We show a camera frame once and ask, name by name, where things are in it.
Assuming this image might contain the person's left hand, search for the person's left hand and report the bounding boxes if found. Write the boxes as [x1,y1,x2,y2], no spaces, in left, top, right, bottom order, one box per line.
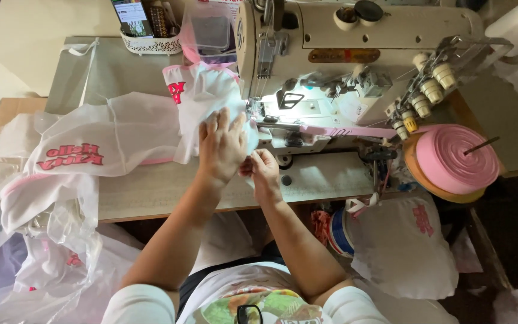
[198,106,249,185]

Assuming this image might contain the person's right hand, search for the person's right hand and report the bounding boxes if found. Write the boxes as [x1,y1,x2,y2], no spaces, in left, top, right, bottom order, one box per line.
[239,148,283,201]

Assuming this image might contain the white fabric bag pink trim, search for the white fabric bag pink trim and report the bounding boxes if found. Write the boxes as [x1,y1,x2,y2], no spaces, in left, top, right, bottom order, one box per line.
[162,62,260,165]

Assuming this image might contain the plain white fabric piece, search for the plain white fabric piece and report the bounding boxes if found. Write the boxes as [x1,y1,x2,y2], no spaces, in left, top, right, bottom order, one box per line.
[189,211,260,276]

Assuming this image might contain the red patterned cloth scrap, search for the red patterned cloth scrap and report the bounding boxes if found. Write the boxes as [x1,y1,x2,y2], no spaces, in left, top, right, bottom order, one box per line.
[310,210,332,246]

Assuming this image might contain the pink binding tape strip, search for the pink binding tape strip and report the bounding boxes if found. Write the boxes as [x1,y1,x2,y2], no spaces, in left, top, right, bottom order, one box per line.
[299,124,397,140]

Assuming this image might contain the blue and white tape roll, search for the blue and white tape roll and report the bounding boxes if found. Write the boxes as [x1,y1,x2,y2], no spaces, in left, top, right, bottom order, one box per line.
[328,207,355,258]

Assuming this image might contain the cream industrial sewing machine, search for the cream industrial sewing machine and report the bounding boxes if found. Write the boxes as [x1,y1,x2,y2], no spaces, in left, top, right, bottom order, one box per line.
[234,0,514,168]

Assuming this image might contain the clear plastic container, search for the clear plastic container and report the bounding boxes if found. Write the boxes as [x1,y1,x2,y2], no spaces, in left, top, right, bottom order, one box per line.
[179,0,238,65]

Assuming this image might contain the person's printed white shirt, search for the person's printed white shirt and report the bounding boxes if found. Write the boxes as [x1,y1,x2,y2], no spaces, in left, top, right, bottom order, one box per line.
[101,261,393,324]

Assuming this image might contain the black eyeglasses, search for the black eyeglasses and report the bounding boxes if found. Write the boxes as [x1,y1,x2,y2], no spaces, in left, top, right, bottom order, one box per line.
[236,304,264,324]

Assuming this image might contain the white lattice basket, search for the white lattice basket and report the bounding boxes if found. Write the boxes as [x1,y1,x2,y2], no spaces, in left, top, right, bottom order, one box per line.
[119,29,183,56]

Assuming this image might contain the heap of white printed bags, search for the heap of white printed bags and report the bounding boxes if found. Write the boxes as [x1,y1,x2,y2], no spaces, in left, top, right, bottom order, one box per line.
[0,92,184,253]

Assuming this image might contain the orange tape roll disc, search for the orange tape roll disc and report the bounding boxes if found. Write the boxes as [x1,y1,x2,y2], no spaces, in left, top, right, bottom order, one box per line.
[402,132,487,204]

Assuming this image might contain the stuffed white printed sack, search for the stuffed white printed sack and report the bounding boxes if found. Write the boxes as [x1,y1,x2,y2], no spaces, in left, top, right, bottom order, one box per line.
[348,193,460,301]

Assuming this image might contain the black phone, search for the black phone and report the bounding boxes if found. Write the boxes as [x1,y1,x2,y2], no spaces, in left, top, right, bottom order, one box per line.
[110,0,154,39]

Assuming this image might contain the pink binding tape roll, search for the pink binding tape roll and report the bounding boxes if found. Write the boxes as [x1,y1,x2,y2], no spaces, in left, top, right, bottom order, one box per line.
[415,124,501,195]

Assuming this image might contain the metal rod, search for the metal rod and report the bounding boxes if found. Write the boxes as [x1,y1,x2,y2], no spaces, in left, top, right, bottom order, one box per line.
[463,136,501,156]

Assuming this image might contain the heap of clear plastic bags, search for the heap of clear plastic bags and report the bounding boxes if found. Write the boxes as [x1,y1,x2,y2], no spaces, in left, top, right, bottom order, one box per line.
[0,155,145,324]

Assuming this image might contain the white fabric roll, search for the white fabric roll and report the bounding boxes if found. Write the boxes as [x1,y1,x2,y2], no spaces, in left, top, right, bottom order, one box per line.
[484,0,518,58]

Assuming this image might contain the white fabric strap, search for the white fabric strap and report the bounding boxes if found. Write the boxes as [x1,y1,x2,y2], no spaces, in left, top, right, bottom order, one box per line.
[60,38,100,108]

